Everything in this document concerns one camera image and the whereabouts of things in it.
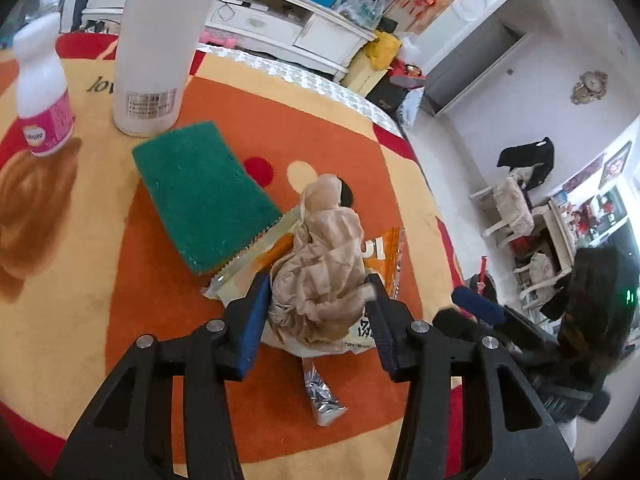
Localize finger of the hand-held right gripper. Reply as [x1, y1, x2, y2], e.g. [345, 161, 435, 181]
[432, 307, 506, 358]
[451, 287, 509, 329]

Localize white chair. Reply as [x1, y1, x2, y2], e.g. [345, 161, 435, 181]
[514, 252, 573, 313]
[470, 167, 538, 248]

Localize dark cardboard box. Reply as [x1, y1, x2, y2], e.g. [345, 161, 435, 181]
[365, 72, 426, 118]

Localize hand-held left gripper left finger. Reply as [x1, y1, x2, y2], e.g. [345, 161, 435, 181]
[52, 272, 273, 480]

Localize white low cabinet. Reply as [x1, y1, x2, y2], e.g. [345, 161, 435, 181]
[80, 0, 378, 73]

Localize orange printed blanket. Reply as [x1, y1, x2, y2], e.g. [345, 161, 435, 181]
[0, 30, 466, 476]

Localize white dining table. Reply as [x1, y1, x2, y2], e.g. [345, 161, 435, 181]
[537, 195, 581, 273]

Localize green scouring pad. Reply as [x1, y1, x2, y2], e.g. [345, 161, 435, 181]
[131, 120, 285, 275]

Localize tall white cylinder bottle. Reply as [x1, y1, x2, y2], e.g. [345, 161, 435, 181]
[112, 0, 230, 138]

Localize yellow orange snack bag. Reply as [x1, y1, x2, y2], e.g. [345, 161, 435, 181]
[201, 219, 407, 427]

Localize brown paper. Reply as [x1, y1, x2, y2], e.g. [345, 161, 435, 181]
[268, 173, 376, 347]

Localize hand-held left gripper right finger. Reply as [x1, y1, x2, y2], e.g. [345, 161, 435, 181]
[364, 272, 581, 480]

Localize clear plastic bag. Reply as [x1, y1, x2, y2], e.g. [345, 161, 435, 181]
[336, 0, 387, 31]

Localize black jacket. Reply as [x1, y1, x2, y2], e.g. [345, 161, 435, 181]
[496, 136, 556, 192]

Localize ornate wall clock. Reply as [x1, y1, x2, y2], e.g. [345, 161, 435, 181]
[571, 70, 609, 107]

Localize white bottle pink label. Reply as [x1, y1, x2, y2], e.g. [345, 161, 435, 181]
[12, 11, 76, 158]

